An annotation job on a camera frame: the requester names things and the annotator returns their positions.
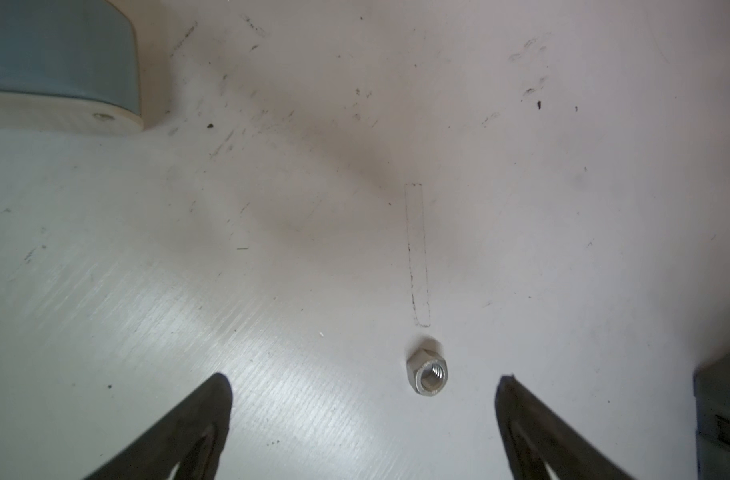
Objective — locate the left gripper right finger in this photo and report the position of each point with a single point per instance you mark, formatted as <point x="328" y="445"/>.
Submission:
<point x="539" y="443"/>

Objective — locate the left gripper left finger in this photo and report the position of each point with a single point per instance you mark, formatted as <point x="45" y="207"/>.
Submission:
<point x="184" y="444"/>

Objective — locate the silver hex nut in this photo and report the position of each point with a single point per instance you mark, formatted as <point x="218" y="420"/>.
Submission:
<point x="427" y="372"/>

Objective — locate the grey plastic organizer box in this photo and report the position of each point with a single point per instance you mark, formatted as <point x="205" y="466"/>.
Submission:
<point x="712" y="394"/>

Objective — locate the light blue flat case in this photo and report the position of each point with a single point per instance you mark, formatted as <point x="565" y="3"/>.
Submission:
<point x="69" y="66"/>

